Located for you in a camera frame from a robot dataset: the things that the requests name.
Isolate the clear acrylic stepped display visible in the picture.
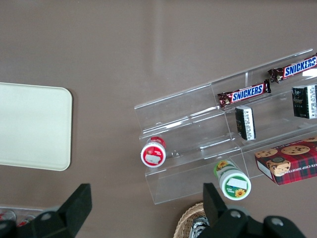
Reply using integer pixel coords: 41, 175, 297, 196
133, 48, 317, 205

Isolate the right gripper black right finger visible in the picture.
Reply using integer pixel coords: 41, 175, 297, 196
195, 182, 308, 238

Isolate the clear acrylic bottle rack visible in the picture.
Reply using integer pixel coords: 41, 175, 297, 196
0, 204, 44, 228

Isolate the red-lidded snack cup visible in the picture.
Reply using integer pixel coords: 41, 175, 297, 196
140, 136, 167, 169

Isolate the Snickers chocolate bar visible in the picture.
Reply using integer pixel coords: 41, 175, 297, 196
267, 53, 317, 84
217, 79, 272, 109

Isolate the small black carton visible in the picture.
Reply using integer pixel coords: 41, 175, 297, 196
234, 105, 257, 141
291, 84, 317, 119

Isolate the light wicker basket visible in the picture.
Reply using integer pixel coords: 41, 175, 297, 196
173, 202, 211, 238

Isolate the cream plastic serving tray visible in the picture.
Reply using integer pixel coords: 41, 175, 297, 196
0, 82, 73, 172

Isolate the green-lidded snack cup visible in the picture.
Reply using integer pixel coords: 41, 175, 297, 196
213, 160, 252, 200

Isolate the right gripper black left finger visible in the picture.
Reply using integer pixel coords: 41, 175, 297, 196
0, 183, 93, 238

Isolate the red tartan cookie box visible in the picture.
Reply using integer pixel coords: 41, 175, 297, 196
254, 135, 317, 186

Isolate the aluminium foil tray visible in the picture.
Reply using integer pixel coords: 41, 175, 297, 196
190, 215, 211, 238

